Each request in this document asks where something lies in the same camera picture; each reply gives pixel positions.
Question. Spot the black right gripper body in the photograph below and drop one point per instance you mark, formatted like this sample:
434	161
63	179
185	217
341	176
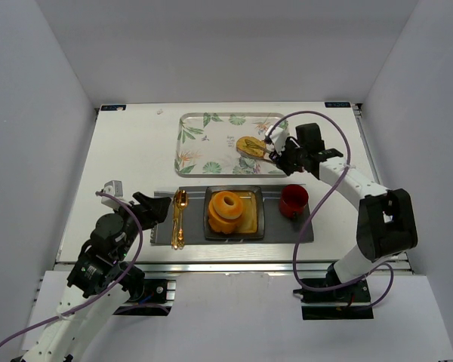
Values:
283	157

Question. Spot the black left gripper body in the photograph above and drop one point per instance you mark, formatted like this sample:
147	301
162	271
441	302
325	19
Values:
139	210

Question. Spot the brown bread slice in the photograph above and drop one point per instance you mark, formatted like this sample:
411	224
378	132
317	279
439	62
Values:
243	150

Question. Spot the stainless steel serving tongs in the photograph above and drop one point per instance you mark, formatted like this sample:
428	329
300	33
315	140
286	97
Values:
254	146

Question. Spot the orange round sponge cake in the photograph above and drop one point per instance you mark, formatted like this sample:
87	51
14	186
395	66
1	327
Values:
221	225

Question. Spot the orange glazed bagel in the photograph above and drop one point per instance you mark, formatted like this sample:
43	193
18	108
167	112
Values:
228	205

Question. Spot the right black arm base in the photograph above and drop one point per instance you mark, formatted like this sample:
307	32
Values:
349	303

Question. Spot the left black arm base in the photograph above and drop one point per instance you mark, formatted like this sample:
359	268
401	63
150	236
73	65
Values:
155	300

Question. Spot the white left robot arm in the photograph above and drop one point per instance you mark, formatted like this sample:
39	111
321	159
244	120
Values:
101	282

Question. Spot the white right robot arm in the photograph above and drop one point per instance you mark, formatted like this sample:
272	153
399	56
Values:
385	221

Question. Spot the gold spoon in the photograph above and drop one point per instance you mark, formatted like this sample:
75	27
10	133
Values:
183	200

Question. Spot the gold knife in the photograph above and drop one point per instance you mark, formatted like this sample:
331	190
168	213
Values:
177	232

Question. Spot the red enamel mug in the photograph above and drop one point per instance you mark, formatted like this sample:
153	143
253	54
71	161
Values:
293	201

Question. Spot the grey striped placemat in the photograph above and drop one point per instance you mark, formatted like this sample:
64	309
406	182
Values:
277	228

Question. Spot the brown square ceramic plate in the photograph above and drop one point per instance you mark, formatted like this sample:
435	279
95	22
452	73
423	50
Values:
252	226

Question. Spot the floral white serving tray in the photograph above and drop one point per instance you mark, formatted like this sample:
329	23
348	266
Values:
206	144

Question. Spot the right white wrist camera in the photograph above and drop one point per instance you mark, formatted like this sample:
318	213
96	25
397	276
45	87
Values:
276	137

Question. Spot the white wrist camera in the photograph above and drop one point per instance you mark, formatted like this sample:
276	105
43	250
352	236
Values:
111	191
276	137

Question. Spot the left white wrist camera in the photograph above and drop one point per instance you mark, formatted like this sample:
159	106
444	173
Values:
111	191

